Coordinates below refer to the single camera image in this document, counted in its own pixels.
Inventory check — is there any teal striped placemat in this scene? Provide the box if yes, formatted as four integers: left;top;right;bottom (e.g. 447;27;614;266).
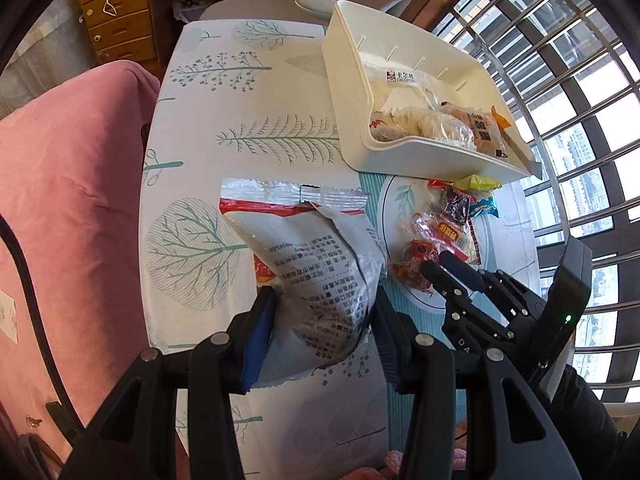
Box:
359;172;456;448

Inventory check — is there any blue popcorn snack pack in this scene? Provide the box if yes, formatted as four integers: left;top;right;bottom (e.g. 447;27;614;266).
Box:
470;195;499;218

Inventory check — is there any white plastic storage bin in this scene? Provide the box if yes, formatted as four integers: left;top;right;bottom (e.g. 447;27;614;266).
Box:
322;0;542;183

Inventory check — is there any metal window grille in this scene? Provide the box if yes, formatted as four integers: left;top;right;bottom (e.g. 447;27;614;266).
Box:
431;0;639;403

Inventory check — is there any small pale cracker bag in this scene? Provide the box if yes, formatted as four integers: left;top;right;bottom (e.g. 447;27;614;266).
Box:
369;106;476;151

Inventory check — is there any green candy pack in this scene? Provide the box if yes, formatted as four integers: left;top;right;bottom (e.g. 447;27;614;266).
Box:
451;174;502;192

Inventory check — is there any pink bed blanket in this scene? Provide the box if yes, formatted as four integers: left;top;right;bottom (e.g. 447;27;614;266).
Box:
0;58;162;480

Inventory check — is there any black cable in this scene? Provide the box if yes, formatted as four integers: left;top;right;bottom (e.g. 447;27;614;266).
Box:
0;213;87;441

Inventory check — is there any tree pattern tablecloth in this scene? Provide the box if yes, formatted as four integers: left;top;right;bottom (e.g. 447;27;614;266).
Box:
136;18;542;480

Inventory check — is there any grey printed snack bag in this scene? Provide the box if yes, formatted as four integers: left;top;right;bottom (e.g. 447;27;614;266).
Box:
219;178;387;387

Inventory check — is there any orange puff snack bag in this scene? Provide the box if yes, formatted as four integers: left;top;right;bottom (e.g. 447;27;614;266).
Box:
439;102;511;159

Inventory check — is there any red snack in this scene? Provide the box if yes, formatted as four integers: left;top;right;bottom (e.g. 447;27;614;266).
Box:
390;179;482;296

